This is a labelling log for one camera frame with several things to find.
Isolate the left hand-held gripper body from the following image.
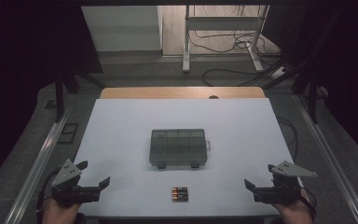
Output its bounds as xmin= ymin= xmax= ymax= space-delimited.
xmin=50 ymin=159 xmax=102 ymax=208

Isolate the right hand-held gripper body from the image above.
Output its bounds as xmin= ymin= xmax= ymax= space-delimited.
xmin=253 ymin=161 xmax=318 ymax=205

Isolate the grey transparent compartment box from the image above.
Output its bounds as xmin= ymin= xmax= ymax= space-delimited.
xmin=148 ymin=128 xmax=212 ymax=171

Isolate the person's right hand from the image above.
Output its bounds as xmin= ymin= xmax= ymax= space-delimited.
xmin=271 ymin=189 xmax=314 ymax=224

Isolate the person's left hand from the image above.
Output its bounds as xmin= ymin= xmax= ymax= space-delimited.
xmin=41 ymin=197 xmax=82 ymax=224

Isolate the black metal stand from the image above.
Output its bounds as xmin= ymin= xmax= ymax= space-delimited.
xmin=292 ymin=60 xmax=321 ymax=125
xmin=53 ymin=60 xmax=106 ymax=123

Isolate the white power strip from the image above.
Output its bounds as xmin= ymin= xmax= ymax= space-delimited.
xmin=270 ymin=65 xmax=287 ymax=79

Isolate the white cabinet panel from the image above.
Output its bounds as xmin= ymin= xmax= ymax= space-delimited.
xmin=81 ymin=6 xmax=163 ymax=52

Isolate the aluminium rail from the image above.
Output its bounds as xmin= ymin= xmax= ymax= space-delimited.
xmin=4 ymin=105 xmax=73 ymax=224
xmin=293 ymin=94 xmax=358 ymax=224

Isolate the right hand-held gripper cable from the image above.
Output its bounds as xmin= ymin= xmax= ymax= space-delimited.
xmin=299 ymin=186 xmax=318 ymax=221

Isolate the hand-held gripper cable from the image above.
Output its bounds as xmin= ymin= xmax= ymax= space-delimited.
xmin=36 ymin=167 xmax=62 ymax=224
xmin=299 ymin=186 xmax=318 ymax=221

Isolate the left hand-held gripper cable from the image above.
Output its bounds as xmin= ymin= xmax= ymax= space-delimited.
xmin=36 ymin=167 xmax=62 ymax=224

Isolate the black floor socket frame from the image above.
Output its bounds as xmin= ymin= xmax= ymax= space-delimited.
xmin=57 ymin=122 xmax=79 ymax=145

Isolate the black cable beside table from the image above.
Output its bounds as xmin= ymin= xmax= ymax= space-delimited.
xmin=276 ymin=116 xmax=299 ymax=162

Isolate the tangle of black floor cables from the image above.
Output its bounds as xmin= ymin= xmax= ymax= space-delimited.
xmin=188 ymin=29 xmax=282 ymax=88

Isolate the white metal desk frame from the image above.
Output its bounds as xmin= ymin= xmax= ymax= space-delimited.
xmin=182 ymin=5 xmax=269 ymax=74

